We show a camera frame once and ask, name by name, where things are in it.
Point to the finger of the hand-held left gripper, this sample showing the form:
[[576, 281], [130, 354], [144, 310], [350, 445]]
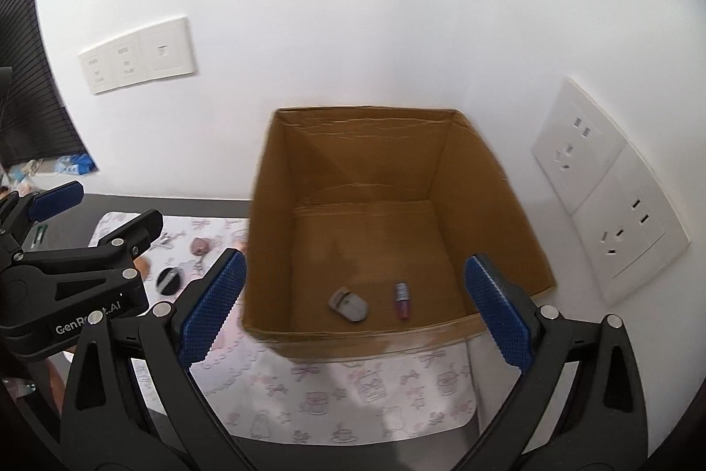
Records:
[[55, 201], [129, 231]]

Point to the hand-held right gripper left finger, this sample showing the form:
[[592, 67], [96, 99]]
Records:
[[215, 308]]

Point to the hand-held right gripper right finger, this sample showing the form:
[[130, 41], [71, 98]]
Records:
[[496, 311]]

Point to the brown cardboard box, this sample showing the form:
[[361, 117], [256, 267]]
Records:
[[375, 162]]

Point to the green small item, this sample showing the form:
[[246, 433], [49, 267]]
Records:
[[39, 235]]

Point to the blue white packet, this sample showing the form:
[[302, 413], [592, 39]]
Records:
[[74, 165]]

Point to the black round compact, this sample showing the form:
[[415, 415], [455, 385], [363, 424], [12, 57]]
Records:
[[168, 281]]

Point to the pink lip gloss tube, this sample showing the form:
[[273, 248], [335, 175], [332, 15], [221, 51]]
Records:
[[402, 300]]

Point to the dark ribbed panel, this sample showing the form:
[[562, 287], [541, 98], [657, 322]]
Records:
[[27, 90]]

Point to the grey eyelash curler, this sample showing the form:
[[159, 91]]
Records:
[[348, 306]]

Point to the white printed table mat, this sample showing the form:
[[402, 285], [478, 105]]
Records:
[[358, 394]]

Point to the white wall socket plate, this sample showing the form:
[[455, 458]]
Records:
[[110, 62]]

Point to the white double wall socket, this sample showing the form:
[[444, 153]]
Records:
[[629, 236]]

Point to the white five-hole wall socket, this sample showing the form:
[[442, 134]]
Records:
[[576, 148]]

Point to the white wall switch plate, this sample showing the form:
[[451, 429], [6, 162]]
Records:
[[165, 46]]

